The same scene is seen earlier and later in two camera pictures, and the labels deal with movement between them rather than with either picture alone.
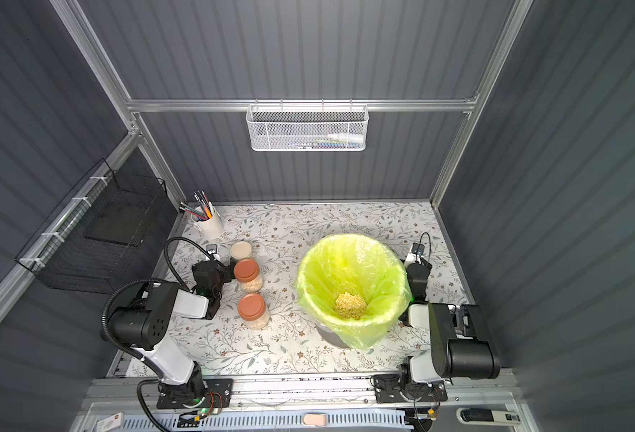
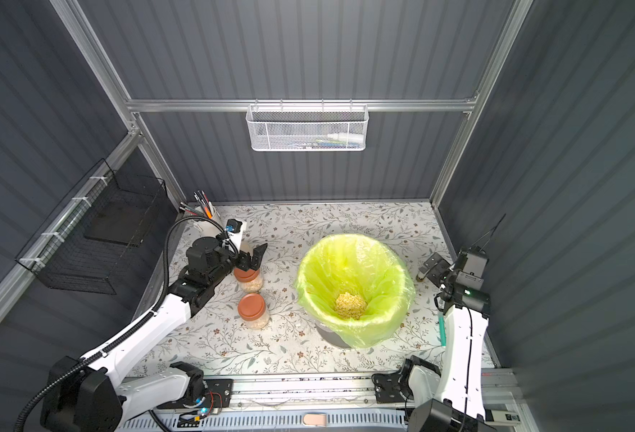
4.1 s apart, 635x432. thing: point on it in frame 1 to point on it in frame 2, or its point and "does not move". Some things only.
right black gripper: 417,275 to 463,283
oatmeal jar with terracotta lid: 253,310 does not move
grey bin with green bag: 353,286 does not move
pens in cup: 207,207 does not move
